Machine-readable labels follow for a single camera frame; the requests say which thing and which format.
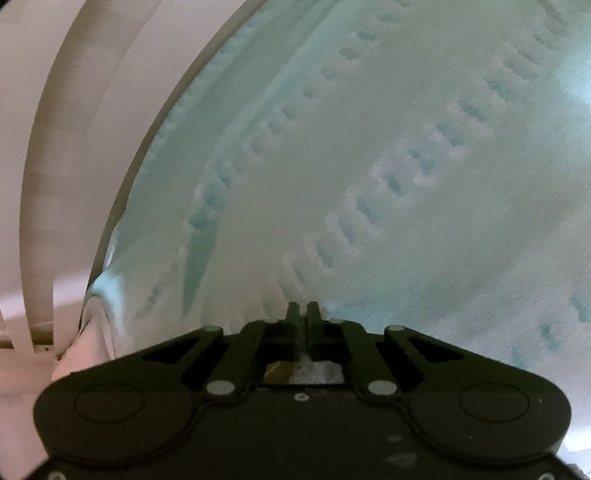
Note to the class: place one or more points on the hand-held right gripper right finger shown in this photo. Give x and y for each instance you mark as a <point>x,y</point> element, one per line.
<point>314,323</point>

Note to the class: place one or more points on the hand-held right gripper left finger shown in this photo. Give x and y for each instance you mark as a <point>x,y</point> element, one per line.
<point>292,323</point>

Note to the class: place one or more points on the printed fuzzy blanket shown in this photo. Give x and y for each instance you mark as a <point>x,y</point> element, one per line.
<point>369,184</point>

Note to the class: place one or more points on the white bed sheet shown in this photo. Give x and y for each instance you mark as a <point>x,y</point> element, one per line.
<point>90,334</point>

